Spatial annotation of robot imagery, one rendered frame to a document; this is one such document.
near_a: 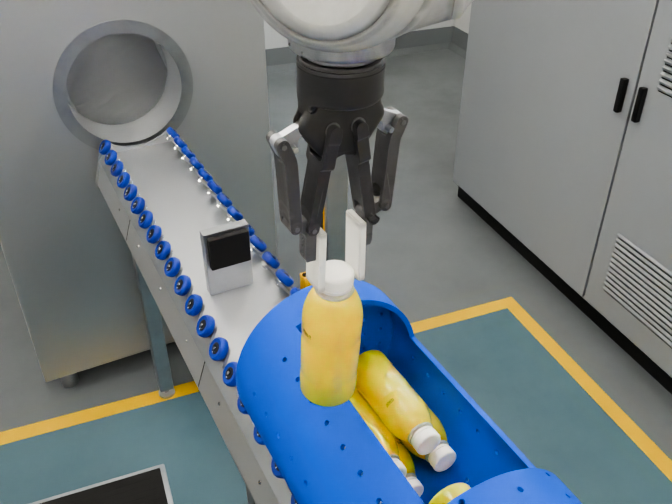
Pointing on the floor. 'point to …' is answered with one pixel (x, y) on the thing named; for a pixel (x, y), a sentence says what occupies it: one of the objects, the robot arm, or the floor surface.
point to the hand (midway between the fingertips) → (335, 252)
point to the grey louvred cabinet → (578, 155)
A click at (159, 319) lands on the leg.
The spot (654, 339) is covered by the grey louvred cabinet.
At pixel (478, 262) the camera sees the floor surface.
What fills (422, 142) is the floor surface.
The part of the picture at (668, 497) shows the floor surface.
